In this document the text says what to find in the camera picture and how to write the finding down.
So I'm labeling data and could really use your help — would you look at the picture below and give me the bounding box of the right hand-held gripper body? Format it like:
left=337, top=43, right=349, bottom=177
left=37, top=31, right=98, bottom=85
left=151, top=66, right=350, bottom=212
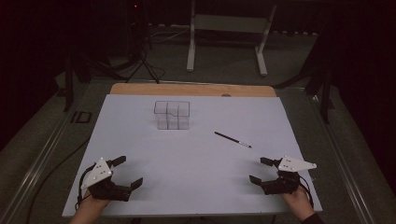
left=261, top=155, right=318, bottom=196

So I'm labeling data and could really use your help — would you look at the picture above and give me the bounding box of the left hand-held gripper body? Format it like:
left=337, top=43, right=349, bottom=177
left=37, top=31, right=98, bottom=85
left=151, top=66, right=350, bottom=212
left=80, top=157, right=132, bottom=202

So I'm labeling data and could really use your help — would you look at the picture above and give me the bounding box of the black pen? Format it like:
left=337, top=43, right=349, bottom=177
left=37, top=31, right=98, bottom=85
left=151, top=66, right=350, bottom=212
left=213, top=131, right=253, bottom=149

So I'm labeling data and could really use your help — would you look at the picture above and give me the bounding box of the clear acrylic organizer box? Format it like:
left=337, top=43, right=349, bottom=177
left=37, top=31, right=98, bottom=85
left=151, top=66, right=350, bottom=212
left=153, top=100, right=191, bottom=131

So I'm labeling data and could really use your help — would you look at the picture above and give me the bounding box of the person's left hand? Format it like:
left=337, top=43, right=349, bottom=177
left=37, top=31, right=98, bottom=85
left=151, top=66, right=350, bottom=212
left=78, top=189, right=110, bottom=214

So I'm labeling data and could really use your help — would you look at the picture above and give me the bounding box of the person's right hand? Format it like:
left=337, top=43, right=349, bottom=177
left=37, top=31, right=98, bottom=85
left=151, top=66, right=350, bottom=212
left=281, top=186, right=314, bottom=217

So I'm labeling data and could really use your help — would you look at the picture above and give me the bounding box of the white board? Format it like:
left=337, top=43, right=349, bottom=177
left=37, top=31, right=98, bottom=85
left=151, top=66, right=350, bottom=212
left=61, top=93, right=323, bottom=218

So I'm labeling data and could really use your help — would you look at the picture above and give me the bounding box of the black metal stand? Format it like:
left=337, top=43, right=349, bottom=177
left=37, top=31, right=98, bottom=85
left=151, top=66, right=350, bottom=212
left=304, top=60, right=336, bottom=125
left=63, top=55, right=93, bottom=113

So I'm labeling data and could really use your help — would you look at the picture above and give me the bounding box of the wooden table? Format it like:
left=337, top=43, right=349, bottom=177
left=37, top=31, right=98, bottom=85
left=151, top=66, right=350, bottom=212
left=109, top=82, right=277, bottom=98

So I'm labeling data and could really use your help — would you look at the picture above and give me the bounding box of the black tripod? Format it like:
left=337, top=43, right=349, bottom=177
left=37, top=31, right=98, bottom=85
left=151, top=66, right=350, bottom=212
left=124, top=0, right=166, bottom=85

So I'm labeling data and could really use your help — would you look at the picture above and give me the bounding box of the white metal stand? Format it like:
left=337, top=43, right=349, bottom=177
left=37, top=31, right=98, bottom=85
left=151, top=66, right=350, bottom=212
left=186, top=0, right=278, bottom=77

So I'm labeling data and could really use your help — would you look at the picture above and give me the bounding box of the right hand-held gripper cable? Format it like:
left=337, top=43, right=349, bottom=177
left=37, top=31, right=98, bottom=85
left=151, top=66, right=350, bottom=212
left=298, top=174, right=315, bottom=209

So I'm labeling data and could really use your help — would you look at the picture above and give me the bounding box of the hand-held gripper cable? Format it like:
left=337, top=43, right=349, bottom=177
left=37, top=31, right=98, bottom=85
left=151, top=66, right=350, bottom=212
left=75, top=162, right=96, bottom=211
left=298, top=174, right=315, bottom=209

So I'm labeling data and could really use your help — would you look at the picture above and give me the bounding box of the left hand-held gripper cable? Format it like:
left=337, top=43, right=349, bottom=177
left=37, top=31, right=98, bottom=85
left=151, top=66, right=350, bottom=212
left=75, top=162, right=96, bottom=211

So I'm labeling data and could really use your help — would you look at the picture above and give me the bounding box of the black floor cable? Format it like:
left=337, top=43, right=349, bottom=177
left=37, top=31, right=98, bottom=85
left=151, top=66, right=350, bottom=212
left=25, top=137, right=92, bottom=224

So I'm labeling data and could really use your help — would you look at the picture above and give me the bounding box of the grey metal floor rail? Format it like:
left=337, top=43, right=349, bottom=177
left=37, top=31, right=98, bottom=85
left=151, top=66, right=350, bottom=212
left=276, top=86, right=379, bottom=224
left=0, top=78, right=108, bottom=224

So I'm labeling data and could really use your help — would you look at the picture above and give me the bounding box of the white floor cable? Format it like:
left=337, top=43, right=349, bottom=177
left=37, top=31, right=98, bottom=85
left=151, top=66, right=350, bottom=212
left=148, top=27, right=191, bottom=44

